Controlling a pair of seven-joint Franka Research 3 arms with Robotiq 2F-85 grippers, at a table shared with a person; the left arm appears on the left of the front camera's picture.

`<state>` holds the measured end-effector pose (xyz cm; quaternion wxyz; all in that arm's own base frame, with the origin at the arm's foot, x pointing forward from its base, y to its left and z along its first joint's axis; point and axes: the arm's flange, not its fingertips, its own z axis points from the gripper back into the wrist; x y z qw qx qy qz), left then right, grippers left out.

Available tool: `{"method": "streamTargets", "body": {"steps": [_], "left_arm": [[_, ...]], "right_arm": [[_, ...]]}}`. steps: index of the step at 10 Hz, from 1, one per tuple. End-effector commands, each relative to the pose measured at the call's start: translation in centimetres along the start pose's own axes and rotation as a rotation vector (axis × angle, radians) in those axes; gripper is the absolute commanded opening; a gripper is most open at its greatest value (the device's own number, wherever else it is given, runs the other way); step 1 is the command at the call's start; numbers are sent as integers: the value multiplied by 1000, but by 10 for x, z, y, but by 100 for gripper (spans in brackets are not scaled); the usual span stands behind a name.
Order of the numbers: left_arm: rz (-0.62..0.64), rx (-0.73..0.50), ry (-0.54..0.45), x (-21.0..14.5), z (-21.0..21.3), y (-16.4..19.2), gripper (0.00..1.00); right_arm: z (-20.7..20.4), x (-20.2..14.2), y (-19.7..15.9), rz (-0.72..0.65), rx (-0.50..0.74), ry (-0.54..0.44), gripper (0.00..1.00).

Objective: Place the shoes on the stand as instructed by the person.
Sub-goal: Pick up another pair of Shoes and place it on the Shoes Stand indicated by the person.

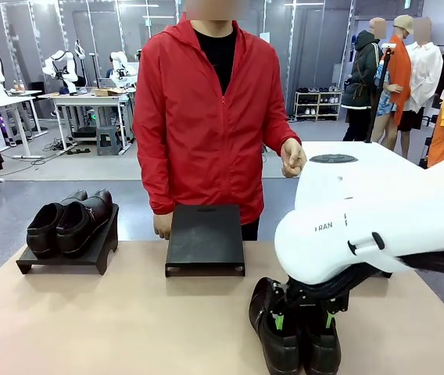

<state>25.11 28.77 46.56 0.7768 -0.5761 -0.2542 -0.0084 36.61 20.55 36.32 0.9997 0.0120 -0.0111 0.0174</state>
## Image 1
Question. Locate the person's left hand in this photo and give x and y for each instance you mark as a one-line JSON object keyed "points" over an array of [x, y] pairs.
{"points": [[294, 156]]}

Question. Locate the person's right forearm red sleeve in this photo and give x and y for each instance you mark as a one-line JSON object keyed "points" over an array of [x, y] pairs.
{"points": [[157, 187]]}

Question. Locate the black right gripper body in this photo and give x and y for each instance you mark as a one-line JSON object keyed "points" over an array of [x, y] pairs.
{"points": [[316, 293]]}

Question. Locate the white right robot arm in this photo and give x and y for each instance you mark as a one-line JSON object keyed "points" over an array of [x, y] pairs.
{"points": [[343, 203]]}

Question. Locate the person's right hand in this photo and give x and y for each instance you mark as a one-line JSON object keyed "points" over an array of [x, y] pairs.
{"points": [[163, 226]]}

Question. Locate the grey step stool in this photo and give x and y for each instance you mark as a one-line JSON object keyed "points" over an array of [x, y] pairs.
{"points": [[108, 140]]}

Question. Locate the mannequin in dark jacket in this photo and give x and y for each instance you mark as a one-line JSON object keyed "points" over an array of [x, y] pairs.
{"points": [[362, 70]]}

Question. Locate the mannequin in orange top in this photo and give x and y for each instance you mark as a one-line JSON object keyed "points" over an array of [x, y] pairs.
{"points": [[399, 70]]}

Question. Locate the person's left forearm red sleeve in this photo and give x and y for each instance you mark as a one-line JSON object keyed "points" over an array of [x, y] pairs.
{"points": [[280, 133]]}

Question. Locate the right gripper black green finger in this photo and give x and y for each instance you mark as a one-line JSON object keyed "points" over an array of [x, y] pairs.
{"points": [[280, 318], [328, 318]]}

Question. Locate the white workbench table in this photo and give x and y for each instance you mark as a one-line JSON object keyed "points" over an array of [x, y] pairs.
{"points": [[85, 98], [3, 101]]}

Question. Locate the person in red jacket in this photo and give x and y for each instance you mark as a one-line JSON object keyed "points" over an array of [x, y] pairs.
{"points": [[206, 136]]}

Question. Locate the brown cardboard box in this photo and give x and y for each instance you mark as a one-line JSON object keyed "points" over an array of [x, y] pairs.
{"points": [[106, 92]]}

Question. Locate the white power strip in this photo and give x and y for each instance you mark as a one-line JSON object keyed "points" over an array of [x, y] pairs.
{"points": [[26, 157]]}

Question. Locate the white paper sign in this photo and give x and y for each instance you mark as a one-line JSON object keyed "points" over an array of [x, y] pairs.
{"points": [[264, 38]]}

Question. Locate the black flat shoe stand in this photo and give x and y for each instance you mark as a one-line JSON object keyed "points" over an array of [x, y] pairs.
{"points": [[104, 250], [204, 238]]}

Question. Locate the white shoe rack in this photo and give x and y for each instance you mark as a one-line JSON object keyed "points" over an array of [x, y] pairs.
{"points": [[317, 104]]}

